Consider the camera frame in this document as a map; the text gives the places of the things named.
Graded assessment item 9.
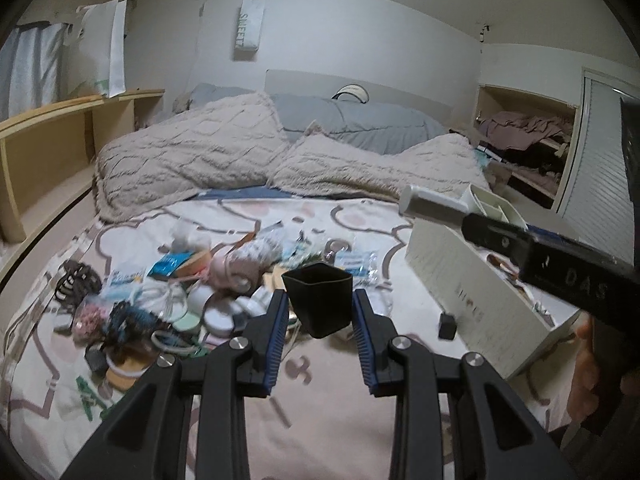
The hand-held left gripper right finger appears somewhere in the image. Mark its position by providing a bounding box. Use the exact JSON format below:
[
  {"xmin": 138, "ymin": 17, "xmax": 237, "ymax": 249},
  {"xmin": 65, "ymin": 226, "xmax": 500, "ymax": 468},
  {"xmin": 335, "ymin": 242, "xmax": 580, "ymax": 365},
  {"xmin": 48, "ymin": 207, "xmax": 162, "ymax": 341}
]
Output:
[{"xmin": 352, "ymin": 289, "xmax": 576, "ymax": 480}]

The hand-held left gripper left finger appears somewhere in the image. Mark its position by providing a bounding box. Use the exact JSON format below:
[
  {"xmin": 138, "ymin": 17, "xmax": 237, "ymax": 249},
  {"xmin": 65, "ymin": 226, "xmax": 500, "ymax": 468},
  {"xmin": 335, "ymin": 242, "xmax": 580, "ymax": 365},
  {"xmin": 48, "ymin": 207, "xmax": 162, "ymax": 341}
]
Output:
[{"xmin": 60, "ymin": 290, "xmax": 291, "ymax": 480}]

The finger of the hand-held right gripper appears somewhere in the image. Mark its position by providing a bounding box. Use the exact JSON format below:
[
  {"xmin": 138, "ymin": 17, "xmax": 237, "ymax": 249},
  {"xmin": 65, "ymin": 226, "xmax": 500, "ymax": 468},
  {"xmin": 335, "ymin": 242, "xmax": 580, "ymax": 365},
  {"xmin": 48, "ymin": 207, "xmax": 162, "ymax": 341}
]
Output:
[{"xmin": 461, "ymin": 214, "xmax": 532, "ymax": 266}]

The black plastic cup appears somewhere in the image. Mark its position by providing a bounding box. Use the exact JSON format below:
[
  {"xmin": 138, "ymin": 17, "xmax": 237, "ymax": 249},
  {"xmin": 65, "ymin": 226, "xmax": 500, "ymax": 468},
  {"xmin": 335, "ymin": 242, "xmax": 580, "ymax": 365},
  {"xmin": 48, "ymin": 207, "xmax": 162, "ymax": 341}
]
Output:
[{"xmin": 281, "ymin": 262, "xmax": 355, "ymax": 339}]

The white cardboard box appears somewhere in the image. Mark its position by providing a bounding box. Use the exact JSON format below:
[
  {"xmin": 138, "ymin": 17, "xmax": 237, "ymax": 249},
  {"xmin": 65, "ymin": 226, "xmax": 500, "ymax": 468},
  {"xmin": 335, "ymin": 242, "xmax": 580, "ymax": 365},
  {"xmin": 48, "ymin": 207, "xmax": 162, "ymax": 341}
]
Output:
[{"xmin": 404, "ymin": 220, "xmax": 583, "ymax": 380}]

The dark crochet flower coaster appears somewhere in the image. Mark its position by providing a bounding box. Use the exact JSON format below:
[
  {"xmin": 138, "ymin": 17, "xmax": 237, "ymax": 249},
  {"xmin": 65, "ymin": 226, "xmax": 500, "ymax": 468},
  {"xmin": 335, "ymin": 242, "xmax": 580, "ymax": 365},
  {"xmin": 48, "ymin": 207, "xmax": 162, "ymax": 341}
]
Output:
[{"xmin": 107, "ymin": 302, "xmax": 162, "ymax": 344}]

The person's right hand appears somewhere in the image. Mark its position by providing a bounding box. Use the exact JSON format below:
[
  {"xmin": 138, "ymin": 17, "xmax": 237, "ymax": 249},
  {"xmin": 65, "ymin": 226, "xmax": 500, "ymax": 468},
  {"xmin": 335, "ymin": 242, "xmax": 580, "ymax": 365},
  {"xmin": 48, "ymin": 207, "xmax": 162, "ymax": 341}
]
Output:
[{"xmin": 566, "ymin": 310, "xmax": 601, "ymax": 423}]

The white round jar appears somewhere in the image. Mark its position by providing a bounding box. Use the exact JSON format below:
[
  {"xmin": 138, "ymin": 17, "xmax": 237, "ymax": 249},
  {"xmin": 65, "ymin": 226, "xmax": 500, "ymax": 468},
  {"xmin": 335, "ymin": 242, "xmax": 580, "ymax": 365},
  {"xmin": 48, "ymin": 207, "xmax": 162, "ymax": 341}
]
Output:
[{"xmin": 202, "ymin": 300, "xmax": 236, "ymax": 337}]

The clear storage bin with clutter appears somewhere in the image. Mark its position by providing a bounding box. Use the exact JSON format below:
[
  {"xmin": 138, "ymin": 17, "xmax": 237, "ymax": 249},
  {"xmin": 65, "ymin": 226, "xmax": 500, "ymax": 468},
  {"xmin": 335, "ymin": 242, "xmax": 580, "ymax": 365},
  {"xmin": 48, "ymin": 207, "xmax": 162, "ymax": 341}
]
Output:
[{"xmin": 474, "ymin": 142, "xmax": 517, "ymax": 195}]

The pink knitted pouch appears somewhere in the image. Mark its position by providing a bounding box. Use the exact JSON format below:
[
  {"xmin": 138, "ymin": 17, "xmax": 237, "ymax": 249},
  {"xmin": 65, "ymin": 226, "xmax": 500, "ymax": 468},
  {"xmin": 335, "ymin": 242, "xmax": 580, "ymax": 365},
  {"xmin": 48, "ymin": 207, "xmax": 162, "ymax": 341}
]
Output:
[{"xmin": 210, "ymin": 240, "xmax": 279, "ymax": 295}]

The clear blue packet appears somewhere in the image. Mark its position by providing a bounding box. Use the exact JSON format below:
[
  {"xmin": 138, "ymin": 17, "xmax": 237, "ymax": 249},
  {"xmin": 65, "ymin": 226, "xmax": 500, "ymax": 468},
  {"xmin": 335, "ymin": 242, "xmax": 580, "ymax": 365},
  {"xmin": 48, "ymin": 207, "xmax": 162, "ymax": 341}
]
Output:
[{"xmin": 334, "ymin": 250, "xmax": 379, "ymax": 277}]

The printed blanket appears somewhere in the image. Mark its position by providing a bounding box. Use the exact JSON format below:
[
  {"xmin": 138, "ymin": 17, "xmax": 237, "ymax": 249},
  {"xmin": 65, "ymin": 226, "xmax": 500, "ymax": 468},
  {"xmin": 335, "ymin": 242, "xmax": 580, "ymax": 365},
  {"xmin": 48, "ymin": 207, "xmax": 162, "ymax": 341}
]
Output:
[{"xmin": 0, "ymin": 192, "xmax": 571, "ymax": 480}]

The green round compact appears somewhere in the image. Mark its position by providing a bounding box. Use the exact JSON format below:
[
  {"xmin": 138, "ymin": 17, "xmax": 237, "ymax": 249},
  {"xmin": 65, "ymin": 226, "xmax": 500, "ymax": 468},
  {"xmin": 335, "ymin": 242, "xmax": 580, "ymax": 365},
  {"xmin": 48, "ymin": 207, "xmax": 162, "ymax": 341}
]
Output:
[{"xmin": 172, "ymin": 310, "xmax": 204, "ymax": 334}]

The tan wooden piece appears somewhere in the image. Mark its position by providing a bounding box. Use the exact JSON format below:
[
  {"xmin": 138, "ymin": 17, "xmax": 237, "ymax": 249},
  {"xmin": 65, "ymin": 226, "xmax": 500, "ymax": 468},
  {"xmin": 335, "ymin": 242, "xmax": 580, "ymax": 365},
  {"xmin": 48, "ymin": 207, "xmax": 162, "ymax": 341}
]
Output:
[{"xmin": 172, "ymin": 249, "xmax": 214, "ymax": 281}]

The pile of pink clothes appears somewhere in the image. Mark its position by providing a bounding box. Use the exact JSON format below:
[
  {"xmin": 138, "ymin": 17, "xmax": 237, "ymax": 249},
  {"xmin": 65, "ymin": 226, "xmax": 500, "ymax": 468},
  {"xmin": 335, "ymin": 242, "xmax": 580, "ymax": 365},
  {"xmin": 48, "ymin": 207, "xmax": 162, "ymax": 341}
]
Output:
[{"xmin": 477, "ymin": 112, "xmax": 575, "ymax": 152}]

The white shutter door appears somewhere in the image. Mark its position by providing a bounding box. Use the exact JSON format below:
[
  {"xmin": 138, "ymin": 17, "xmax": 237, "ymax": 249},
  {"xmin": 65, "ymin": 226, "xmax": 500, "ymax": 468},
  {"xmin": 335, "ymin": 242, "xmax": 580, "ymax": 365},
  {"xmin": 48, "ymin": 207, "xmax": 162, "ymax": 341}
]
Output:
[{"xmin": 555, "ymin": 67, "xmax": 640, "ymax": 263}]

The blue card packet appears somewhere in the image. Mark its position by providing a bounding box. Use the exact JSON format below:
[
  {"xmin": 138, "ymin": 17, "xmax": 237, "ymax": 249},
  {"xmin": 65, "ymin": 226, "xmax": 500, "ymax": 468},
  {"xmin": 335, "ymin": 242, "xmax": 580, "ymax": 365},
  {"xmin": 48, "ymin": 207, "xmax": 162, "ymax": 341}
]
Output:
[{"xmin": 148, "ymin": 251, "xmax": 193, "ymax": 281}]

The beige fuzzy blanket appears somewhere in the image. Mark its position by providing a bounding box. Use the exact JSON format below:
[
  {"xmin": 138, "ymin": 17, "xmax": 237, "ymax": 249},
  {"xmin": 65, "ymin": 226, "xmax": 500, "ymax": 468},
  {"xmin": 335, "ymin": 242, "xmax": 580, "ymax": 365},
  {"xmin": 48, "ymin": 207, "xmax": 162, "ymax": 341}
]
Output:
[{"xmin": 267, "ymin": 132, "xmax": 493, "ymax": 207}]

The round wooden disc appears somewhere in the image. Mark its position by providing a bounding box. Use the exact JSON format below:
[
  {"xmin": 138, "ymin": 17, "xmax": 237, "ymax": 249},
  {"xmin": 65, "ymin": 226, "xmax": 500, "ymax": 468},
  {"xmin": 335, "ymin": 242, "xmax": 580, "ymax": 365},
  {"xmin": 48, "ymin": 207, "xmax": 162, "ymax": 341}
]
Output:
[{"xmin": 107, "ymin": 345, "xmax": 157, "ymax": 391}]

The grey headboard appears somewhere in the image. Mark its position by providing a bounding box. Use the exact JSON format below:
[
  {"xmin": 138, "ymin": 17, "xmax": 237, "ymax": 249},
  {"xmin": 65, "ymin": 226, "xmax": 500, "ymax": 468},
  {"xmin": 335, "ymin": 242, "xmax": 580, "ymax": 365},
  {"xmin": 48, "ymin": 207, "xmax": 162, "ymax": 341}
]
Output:
[{"xmin": 265, "ymin": 69, "xmax": 457, "ymax": 126}]

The grey pillow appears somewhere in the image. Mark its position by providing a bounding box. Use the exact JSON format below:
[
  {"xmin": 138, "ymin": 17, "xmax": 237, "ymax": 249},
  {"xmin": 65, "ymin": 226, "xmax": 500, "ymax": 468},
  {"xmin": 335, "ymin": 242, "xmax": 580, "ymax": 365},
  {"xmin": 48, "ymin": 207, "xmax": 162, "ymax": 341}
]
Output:
[
  {"xmin": 270, "ymin": 92, "xmax": 451, "ymax": 156},
  {"xmin": 172, "ymin": 82, "xmax": 261, "ymax": 113}
]

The bag of pink beads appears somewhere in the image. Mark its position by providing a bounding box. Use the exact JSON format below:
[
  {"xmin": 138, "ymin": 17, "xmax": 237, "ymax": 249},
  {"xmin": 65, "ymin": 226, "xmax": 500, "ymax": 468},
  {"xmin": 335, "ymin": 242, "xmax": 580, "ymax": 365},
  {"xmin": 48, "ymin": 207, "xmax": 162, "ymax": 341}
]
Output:
[{"xmin": 74, "ymin": 297, "xmax": 110, "ymax": 342}]

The green plastic clip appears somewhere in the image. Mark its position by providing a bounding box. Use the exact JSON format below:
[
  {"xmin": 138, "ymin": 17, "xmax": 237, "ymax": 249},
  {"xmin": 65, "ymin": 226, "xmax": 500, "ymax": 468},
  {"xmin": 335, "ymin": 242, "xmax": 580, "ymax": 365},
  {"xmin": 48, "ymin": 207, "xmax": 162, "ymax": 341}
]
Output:
[{"xmin": 75, "ymin": 375, "xmax": 114, "ymax": 421}]

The beige knit blanket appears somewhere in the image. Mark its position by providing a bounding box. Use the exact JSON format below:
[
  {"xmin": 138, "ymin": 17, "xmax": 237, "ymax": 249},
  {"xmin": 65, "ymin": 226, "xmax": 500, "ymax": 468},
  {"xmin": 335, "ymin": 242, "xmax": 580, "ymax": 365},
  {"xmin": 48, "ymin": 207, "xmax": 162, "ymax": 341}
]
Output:
[{"xmin": 95, "ymin": 91, "xmax": 292, "ymax": 223}]

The black and white cap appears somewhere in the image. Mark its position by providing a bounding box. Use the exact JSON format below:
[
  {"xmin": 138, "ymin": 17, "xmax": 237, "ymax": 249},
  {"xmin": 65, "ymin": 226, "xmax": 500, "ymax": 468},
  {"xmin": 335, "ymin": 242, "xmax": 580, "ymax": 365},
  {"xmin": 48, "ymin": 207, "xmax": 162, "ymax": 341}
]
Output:
[{"xmin": 331, "ymin": 84, "xmax": 370, "ymax": 104}]

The white hanging fabric bag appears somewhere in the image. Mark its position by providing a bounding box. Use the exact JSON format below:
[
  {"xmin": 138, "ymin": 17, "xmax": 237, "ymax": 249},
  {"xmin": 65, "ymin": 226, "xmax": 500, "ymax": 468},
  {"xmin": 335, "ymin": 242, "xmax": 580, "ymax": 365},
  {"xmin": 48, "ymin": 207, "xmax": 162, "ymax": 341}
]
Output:
[{"xmin": 233, "ymin": 0, "xmax": 264, "ymax": 61}]

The wooden shelf unit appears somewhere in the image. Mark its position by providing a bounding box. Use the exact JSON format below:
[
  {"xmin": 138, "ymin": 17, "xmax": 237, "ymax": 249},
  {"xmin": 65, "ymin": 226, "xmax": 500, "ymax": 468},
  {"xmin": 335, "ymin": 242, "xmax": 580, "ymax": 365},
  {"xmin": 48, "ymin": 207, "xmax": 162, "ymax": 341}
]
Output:
[{"xmin": 0, "ymin": 89, "xmax": 166, "ymax": 247}]

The white paper bag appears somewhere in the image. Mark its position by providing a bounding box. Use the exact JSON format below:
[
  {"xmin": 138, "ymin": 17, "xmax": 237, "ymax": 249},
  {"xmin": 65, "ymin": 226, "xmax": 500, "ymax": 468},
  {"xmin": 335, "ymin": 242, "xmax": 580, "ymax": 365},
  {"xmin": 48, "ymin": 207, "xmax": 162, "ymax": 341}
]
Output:
[{"xmin": 77, "ymin": 0, "xmax": 129, "ymax": 100}]

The grey hanging cloth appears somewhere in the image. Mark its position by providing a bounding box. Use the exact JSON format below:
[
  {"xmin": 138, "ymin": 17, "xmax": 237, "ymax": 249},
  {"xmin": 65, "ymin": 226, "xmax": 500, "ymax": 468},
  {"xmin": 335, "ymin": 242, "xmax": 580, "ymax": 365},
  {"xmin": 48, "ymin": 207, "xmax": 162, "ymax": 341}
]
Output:
[{"xmin": 0, "ymin": 22, "xmax": 67, "ymax": 121}]

